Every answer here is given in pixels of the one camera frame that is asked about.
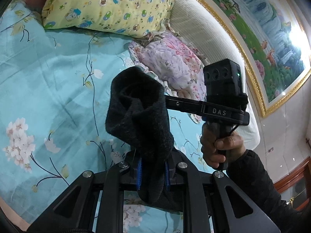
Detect black camera box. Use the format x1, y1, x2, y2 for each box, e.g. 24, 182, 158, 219
203, 59, 248, 111

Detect black pants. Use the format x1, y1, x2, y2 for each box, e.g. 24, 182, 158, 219
105, 66, 182, 211

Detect pink floral ruffled pillow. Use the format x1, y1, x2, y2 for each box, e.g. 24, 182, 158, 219
128, 31, 207, 124

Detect gold framed landscape painting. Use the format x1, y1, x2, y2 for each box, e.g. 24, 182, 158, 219
197, 0, 310, 117

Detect beige ribbed headboard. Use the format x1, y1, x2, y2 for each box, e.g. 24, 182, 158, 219
169, 0, 247, 152

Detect wooden cabinet with glass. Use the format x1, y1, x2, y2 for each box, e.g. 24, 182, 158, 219
274, 157, 310, 211

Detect black sleeved right forearm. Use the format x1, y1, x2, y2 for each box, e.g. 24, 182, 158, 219
227, 150, 310, 232

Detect person's right hand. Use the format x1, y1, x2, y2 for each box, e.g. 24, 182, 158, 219
200, 123, 246, 169

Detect yellow cartoon print pillow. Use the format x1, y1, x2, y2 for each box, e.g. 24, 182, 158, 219
42, 0, 175, 38

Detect turquoise floral bed sheet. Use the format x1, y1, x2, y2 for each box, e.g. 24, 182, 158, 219
1, 0, 133, 223

